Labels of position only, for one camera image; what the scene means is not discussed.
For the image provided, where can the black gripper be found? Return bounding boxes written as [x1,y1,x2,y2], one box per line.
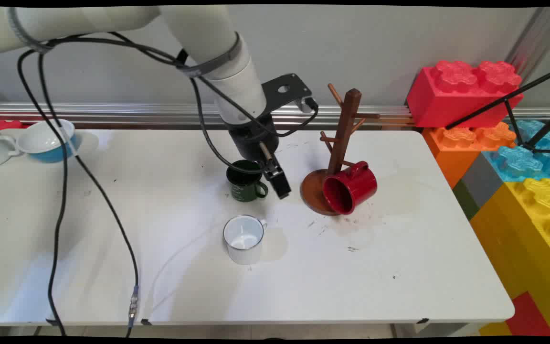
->
[226,113,293,200]

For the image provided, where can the red ceramic mug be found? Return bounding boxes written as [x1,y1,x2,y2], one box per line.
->
[322,161,378,215]

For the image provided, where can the dark green enamel mug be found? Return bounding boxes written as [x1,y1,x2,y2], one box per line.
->
[226,160,269,203]

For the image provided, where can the white enamel mug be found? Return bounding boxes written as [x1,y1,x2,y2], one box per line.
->
[222,215,268,266]

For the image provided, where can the brown wooden mug tree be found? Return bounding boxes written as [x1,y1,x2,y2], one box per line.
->
[300,84,381,216]

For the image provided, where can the big orange toy brick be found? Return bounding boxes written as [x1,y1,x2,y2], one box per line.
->
[422,122,517,189]

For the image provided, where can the big dark green toy brick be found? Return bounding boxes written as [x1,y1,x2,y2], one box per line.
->
[452,179,481,221]

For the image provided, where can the big red toy brick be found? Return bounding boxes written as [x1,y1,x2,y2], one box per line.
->
[406,60,525,129]

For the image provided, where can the blue cup with white inside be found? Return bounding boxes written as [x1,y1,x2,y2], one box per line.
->
[17,118,83,164]

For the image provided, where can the big light blue toy brick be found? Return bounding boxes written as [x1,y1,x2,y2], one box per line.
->
[483,119,550,183]

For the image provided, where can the big yellow toy brick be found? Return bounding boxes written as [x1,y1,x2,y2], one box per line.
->
[469,178,550,337]

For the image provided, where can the black tripod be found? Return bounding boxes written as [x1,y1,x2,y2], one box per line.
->
[446,64,550,154]

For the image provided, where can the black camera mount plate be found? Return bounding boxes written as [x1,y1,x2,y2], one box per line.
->
[261,73,314,116]

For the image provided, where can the grey cable strap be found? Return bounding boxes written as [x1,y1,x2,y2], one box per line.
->
[8,7,55,53]
[177,32,243,78]

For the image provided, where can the aluminium rail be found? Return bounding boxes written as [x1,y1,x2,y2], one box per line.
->
[0,101,420,130]

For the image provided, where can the black cable with metal connector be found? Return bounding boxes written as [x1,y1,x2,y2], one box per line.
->
[39,31,319,336]

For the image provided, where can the plain black cable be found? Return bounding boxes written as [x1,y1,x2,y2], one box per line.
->
[17,31,268,337]

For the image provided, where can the aluminium post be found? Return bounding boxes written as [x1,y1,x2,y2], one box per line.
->
[504,7,550,82]

